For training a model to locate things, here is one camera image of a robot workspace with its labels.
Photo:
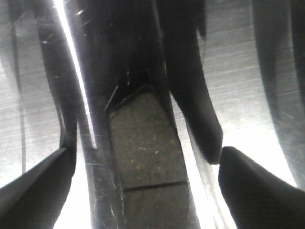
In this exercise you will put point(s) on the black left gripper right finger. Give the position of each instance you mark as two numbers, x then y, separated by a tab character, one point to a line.
256	198

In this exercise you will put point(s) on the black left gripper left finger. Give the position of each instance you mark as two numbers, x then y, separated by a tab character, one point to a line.
35	199

